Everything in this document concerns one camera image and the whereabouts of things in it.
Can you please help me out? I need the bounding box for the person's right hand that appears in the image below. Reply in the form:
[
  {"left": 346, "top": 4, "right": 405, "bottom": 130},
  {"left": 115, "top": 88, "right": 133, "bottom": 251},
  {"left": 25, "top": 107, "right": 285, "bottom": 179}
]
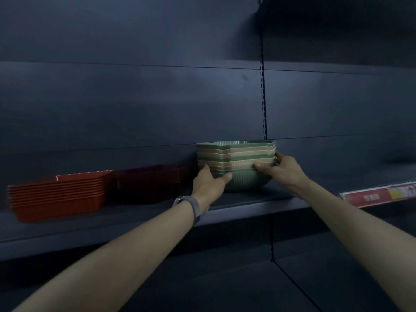
[{"left": 254, "top": 152, "right": 313, "bottom": 193}]

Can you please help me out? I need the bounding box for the person's left hand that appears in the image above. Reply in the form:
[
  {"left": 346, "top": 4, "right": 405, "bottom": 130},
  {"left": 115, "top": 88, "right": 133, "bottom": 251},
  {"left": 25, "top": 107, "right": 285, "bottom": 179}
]
[{"left": 191, "top": 164, "right": 233, "bottom": 215}]

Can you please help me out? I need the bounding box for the stack of green beige bowls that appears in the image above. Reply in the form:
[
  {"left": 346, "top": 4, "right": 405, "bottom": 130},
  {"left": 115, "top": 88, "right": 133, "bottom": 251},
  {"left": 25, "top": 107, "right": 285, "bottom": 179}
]
[{"left": 196, "top": 140, "right": 277, "bottom": 192}]

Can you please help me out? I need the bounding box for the person's left forearm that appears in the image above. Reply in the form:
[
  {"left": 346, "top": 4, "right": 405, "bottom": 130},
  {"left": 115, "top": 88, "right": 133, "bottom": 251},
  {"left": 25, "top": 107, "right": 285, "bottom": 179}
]
[{"left": 13, "top": 201, "right": 203, "bottom": 312}]

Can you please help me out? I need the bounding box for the person's right forearm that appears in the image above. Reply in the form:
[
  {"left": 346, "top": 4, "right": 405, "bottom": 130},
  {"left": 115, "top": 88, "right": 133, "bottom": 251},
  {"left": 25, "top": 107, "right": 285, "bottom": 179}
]
[{"left": 291, "top": 179, "right": 416, "bottom": 312}]

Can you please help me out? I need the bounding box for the grey wrist watch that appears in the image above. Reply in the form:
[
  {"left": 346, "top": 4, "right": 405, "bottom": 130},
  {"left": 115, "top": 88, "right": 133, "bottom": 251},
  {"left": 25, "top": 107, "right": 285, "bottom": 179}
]
[{"left": 172, "top": 195, "right": 202, "bottom": 227}]

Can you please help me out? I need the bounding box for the stack of dark red trays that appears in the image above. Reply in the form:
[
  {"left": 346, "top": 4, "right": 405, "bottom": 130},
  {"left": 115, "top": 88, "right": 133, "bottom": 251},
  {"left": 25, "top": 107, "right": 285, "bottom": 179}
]
[{"left": 114, "top": 162, "right": 195, "bottom": 205}]

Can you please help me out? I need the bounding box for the dark metal shelf board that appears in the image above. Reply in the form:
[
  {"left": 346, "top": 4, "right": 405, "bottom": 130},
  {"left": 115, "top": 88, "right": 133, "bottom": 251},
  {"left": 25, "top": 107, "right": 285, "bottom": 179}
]
[{"left": 0, "top": 166, "right": 416, "bottom": 262}]

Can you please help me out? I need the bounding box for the slotted metal shelf upright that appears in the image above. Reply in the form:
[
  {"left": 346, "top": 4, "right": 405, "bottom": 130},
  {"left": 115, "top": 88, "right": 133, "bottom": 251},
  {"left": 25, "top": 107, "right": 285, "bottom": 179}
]
[{"left": 257, "top": 0, "right": 268, "bottom": 141}]

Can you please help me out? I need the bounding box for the red shelf price label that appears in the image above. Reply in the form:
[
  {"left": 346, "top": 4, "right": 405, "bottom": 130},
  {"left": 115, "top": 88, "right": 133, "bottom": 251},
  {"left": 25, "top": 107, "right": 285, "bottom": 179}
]
[{"left": 339, "top": 181, "right": 416, "bottom": 209}]

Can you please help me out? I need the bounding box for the stack of orange rectangular trays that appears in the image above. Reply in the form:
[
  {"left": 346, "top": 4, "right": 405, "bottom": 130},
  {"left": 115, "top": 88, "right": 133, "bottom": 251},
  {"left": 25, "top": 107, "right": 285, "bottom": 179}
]
[{"left": 6, "top": 170, "right": 116, "bottom": 223}]

